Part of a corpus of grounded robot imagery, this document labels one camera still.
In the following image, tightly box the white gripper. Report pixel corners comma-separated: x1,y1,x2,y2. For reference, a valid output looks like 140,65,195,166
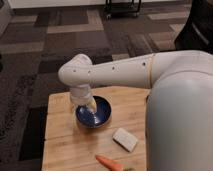
70,84,97,113

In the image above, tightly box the blue ceramic bowl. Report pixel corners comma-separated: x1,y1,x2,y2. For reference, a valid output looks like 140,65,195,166
75,96,112,128

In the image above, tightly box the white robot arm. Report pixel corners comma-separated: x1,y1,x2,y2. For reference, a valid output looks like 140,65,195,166
58,50,213,171

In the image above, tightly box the white sponge block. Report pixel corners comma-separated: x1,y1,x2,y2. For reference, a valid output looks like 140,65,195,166
113,128,138,152

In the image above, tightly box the orange carrot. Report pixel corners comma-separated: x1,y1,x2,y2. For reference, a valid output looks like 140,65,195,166
95,155,123,171

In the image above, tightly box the black rolling cart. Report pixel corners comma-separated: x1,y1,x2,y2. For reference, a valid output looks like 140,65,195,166
104,0,142,19

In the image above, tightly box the black office chair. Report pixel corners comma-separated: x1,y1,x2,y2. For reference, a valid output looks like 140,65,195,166
175,0,213,54

